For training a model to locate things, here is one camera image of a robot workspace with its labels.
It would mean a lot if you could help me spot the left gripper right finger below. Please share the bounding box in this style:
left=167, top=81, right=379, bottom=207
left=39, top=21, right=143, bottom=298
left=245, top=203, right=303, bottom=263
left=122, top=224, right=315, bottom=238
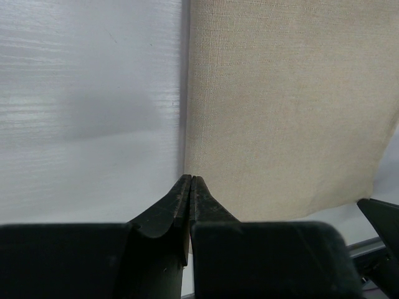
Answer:
left=190, top=176, right=362, bottom=298

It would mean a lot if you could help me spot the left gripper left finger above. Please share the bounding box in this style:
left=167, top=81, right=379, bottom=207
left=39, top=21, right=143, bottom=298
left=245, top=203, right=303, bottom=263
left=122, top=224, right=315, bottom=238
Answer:
left=1, top=175, right=191, bottom=298

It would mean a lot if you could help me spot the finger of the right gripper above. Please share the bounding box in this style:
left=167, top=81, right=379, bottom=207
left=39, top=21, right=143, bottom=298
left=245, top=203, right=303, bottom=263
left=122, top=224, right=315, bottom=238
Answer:
left=357, top=199, right=398, bottom=249

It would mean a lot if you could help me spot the beige cloth napkin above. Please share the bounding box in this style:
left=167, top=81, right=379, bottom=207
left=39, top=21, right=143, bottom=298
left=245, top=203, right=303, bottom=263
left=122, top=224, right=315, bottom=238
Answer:
left=185, top=1, right=398, bottom=221

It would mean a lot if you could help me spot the aluminium mounting rail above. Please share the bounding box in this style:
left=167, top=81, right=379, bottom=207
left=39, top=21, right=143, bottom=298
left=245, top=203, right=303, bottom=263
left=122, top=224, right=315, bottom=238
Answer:
left=345, top=236, right=399, bottom=292

